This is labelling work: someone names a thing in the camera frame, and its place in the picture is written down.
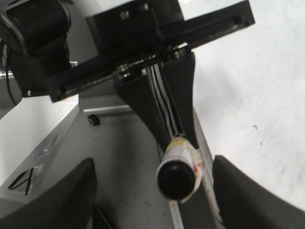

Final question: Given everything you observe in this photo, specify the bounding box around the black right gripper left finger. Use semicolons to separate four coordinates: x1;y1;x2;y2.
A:
0;158;97;229

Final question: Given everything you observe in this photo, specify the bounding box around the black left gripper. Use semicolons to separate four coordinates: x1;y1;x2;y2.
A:
46;0;255;151

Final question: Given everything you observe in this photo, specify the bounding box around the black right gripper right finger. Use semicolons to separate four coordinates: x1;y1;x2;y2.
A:
213;156;305;229

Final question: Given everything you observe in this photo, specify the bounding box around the white whiteboard marker pen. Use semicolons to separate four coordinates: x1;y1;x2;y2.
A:
156;135;204;203

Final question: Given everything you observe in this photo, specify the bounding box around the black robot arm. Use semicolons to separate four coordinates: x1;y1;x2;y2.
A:
0;0;305;229

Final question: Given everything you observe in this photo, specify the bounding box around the white whiteboard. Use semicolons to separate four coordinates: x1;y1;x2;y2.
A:
194;0;305;209

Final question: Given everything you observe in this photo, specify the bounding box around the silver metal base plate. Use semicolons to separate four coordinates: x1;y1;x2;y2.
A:
0;95;134;229

